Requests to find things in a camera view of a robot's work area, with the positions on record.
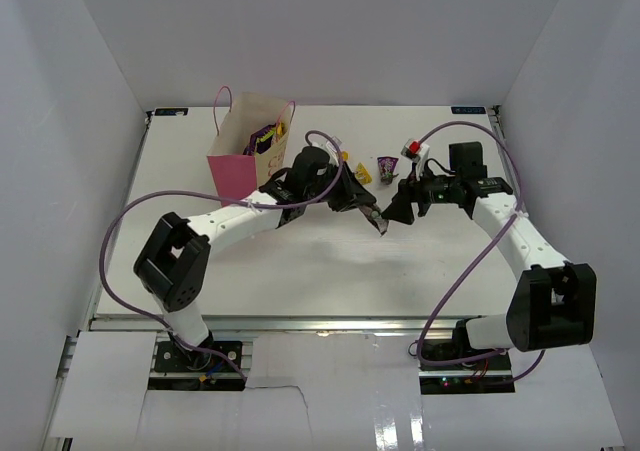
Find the purple snack chip bag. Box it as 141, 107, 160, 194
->
243, 124, 277, 156

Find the brown chocolate bar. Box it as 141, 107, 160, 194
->
359, 204, 389, 236

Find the small purple candy pack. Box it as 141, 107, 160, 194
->
376, 156, 399, 186

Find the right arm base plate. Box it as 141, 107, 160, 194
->
419, 340, 515, 396

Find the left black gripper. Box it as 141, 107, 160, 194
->
303, 160, 375, 212

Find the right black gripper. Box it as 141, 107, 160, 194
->
382, 162, 462, 225

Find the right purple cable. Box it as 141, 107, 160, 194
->
414, 120, 549, 383

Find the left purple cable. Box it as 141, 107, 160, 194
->
101, 130, 346, 380

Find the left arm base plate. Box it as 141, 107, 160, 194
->
148, 340, 245, 392

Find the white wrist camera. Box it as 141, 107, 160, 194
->
401, 139, 430, 178
320, 137, 349, 165

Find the purple cable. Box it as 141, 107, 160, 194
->
101, 130, 346, 380
414, 120, 549, 383

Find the pink beige paper bag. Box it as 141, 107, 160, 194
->
207, 92, 296, 199

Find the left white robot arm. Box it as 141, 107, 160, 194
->
133, 146, 388, 370

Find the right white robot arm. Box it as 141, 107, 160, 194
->
382, 140, 597, 370

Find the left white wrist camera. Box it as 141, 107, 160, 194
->
320, 137, 349, 165

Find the yellow M&M's pack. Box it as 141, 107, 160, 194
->
353, 162, 373, 186

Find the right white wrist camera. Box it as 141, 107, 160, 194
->
401, 139, 430, 178

